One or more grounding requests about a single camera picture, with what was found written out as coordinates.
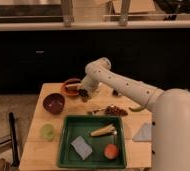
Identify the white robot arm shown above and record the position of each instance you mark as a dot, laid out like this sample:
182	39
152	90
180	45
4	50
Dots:
170	113

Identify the brown block on plate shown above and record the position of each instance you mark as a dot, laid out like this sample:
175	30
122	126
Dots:
72	87

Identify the metal spoon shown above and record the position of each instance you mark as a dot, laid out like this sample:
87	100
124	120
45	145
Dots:
93	112

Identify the bunch of red grapes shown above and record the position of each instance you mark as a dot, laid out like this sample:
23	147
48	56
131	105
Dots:
115	111

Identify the dark red bowl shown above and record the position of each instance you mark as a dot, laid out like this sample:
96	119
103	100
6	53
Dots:
54	103

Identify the yellow corn cob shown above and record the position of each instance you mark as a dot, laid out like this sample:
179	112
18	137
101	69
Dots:
103	131

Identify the green pepper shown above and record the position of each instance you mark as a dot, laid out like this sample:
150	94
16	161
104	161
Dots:
138	109

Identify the grey sponge block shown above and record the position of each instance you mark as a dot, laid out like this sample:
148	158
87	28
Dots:
83	149

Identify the small green cup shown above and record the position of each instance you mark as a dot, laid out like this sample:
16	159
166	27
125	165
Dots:
47	132

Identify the orange round fruit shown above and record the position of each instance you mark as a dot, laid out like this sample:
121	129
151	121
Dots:
111	151

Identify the grey triangular cloth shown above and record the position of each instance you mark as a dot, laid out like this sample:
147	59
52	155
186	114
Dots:
143	134

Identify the black pole at left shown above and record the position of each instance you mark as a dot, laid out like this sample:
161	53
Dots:
15	154

